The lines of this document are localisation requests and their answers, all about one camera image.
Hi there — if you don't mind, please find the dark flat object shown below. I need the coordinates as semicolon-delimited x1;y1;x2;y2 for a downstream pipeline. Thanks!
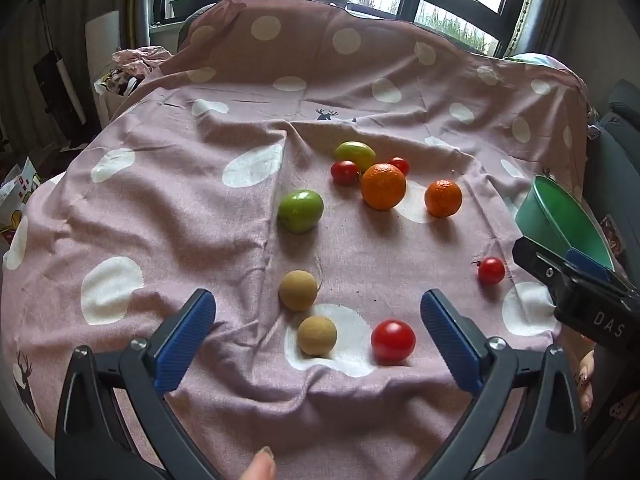
32;47;88;131

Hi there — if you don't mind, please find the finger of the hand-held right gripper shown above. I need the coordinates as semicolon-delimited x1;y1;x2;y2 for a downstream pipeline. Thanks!
566;248;616;284
512;236;634;305

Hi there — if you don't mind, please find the dark green sofa cushion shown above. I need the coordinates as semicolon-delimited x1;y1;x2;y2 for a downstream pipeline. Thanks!
580;79;640;311

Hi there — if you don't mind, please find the patterned curtain strip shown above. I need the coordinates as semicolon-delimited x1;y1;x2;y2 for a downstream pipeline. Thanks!
507;0;542;56

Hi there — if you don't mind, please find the black and white patterned cloth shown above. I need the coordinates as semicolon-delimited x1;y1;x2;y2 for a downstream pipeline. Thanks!
95;67;146;96

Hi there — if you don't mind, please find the crumpled pink cloth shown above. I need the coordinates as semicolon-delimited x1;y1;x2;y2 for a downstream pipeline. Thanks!
112;45;173;78

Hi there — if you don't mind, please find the yellow-green oblong jujube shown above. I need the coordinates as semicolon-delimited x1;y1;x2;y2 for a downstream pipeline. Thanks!
334;141;377;173

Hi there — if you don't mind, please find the brown longan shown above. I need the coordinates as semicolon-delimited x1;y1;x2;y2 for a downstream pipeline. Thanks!
278;270;319;311
297;315;338;357

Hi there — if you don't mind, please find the patterned snack packet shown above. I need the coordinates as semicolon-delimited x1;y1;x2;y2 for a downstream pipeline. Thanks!
600;214;626;261

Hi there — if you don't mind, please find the white box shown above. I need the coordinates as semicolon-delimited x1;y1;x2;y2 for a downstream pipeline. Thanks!
86;11;122;86

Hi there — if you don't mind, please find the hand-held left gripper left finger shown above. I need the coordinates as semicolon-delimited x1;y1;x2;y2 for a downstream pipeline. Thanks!
55;288;221;480

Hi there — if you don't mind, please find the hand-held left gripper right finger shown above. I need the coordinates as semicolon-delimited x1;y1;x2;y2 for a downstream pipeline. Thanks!
420;288;586;480

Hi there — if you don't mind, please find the small orange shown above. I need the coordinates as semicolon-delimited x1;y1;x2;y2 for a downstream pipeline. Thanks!
424;179;463;218

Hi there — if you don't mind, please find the pink polka dot blanket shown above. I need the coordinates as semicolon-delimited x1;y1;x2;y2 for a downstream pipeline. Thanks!
0;0;601;480

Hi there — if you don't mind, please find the large orange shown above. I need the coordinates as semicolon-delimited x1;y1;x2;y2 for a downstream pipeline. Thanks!
361;162;407;211

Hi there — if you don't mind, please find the black planter trough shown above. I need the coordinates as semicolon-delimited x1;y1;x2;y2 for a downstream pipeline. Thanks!
300;0;401;17

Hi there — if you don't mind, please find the round green jujube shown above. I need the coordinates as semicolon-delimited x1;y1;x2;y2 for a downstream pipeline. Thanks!
277;189;325;234

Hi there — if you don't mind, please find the person's left hand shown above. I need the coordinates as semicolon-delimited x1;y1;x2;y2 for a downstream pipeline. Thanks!
243;446;277;480

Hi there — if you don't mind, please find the person's right hand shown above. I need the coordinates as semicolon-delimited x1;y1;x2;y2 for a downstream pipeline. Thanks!
575;350;598;423

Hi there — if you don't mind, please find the green bowl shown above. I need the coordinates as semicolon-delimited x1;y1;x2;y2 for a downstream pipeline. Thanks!
515;175;617;271

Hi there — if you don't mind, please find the grey fabric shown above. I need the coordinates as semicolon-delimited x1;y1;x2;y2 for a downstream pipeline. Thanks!
176;2;216;53

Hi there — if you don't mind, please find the pile of pastel clothes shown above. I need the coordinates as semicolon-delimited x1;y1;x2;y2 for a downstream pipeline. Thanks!
502;52;576;73

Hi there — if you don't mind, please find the printed paper bag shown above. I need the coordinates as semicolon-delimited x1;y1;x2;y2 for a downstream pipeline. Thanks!
0;157;43;246

